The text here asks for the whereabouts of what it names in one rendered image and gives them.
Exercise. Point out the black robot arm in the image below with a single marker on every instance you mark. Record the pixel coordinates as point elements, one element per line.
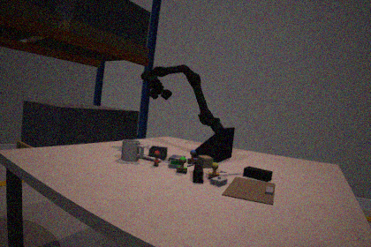
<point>194,80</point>

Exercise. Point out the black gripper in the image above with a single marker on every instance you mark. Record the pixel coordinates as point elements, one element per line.
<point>164,93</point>

